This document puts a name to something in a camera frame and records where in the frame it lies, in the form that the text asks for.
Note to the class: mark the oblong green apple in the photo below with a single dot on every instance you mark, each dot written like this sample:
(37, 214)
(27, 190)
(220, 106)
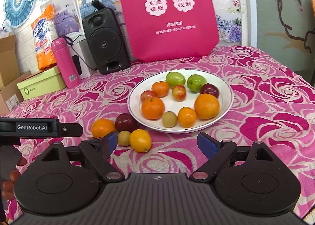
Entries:
(175, 78)

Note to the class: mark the large orange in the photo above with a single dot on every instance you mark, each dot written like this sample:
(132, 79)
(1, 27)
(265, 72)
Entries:
(206, 106)

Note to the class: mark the white box behind speaker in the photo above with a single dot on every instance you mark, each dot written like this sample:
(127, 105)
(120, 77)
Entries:
(81, 54)

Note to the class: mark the tangerine orange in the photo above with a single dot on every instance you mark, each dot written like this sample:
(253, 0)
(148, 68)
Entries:
(161, 88)

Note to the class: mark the black loudspeaker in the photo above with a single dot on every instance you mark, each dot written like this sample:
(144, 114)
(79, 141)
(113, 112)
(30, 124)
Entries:
(105, 39)

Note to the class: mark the pink thermos bottle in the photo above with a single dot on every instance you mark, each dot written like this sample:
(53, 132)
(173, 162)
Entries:
(65, 63)

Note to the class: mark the pink paper bag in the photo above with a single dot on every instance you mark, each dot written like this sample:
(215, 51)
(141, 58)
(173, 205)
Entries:
(170, 29)

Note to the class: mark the brown cardboard box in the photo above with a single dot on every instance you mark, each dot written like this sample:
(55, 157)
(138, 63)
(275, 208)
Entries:
(11, 96)

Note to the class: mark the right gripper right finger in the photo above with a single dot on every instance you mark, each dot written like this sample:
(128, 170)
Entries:
(219, 154)

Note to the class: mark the round green apple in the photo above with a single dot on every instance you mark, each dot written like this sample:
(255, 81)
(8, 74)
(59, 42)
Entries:
(195, 82)

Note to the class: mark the red yellow small apple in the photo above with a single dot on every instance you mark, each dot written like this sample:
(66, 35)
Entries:
(179, 93)

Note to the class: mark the yellow orange lemon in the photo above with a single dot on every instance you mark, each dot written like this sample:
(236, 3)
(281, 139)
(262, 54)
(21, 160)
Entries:
(140, 141)

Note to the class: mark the dark red plum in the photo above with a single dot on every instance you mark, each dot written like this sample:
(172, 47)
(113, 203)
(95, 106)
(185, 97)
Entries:
(125, 122)
(210, 89)

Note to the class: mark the red peach small fruit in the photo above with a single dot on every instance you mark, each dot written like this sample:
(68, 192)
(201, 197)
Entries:
(147, 94)

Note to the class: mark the brown longan fruit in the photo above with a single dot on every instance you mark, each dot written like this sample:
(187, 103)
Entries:
(169, 119)
(124, 138)

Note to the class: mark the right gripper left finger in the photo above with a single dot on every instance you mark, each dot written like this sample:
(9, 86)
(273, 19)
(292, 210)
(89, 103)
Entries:
(96, 153)

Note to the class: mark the person's left hand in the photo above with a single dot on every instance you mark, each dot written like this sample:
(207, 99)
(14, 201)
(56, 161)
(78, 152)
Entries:
(8, 185)

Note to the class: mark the tiny orange kumquat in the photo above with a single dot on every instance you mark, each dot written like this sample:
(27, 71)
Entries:
(187, 117)

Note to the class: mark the small mandarin orange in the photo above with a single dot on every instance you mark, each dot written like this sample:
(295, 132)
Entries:
(153, 108)

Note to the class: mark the green cardboard box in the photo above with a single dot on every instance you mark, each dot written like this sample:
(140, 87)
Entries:
(42, 83)

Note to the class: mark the medium orange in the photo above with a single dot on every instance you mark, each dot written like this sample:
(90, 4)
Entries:
(102, 127)

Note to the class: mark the orange snack bag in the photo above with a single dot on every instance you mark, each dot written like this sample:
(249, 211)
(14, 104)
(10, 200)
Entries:
(44, 32)

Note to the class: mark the pink rose tablecloth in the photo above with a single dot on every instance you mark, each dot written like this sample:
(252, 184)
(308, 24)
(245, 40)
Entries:
(271, 104)

